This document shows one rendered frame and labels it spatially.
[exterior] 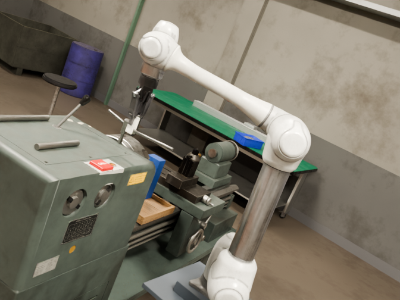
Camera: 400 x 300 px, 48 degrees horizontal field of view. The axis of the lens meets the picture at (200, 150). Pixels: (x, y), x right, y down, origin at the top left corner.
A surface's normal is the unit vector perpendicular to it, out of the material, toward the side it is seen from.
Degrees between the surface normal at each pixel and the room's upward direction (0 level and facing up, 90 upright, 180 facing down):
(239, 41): 90
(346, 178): 90
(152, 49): 88
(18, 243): 90
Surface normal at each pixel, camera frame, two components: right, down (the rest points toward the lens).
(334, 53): -0.54, 0.00
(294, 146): -0.03, 0.14
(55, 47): 0.72, 0.44
